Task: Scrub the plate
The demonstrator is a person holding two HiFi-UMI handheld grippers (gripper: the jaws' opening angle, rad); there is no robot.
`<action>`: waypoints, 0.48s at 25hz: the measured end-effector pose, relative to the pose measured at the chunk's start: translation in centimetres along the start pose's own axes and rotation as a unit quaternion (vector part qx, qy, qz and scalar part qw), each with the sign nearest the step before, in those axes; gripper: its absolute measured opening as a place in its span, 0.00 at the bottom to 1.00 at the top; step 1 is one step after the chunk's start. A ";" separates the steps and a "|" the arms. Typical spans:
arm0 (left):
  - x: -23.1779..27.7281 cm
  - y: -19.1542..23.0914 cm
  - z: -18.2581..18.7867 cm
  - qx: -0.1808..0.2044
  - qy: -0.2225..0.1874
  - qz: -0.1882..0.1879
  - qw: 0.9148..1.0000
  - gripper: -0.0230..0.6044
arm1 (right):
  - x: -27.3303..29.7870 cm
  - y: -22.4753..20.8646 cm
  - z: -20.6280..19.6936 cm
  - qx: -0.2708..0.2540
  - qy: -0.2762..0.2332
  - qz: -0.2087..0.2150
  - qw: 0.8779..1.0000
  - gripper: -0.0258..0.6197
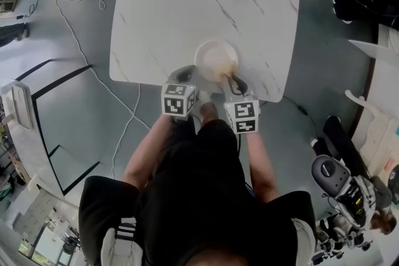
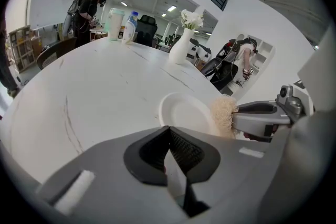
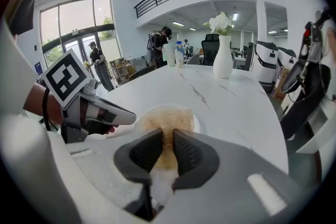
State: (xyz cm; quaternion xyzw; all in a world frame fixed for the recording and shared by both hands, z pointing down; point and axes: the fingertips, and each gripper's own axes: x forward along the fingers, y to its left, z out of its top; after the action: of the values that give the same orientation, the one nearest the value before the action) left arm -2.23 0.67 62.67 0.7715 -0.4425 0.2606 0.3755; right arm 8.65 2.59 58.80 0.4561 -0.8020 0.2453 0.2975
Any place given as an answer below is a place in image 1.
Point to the white round plate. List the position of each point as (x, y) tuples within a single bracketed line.
[(212, 54)]

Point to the person's black clothing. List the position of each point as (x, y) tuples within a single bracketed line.
[(199, 196)]

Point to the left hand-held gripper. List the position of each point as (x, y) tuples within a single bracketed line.
[(179, 102)]

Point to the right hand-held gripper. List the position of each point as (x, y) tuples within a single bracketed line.
[(246, 115)]

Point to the person's leg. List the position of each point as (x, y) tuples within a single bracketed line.
[(209, 112)]

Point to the person's right forearm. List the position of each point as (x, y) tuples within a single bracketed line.
[(262, 165)]

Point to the grey black headset device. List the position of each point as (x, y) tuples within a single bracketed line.
[(330, 172)]

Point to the person's white shoe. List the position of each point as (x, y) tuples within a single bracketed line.
[(204, 98)]

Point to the white tray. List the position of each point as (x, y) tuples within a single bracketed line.
[(21, 106)]

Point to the person's left forearm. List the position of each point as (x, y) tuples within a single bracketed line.
[(146, 152)]

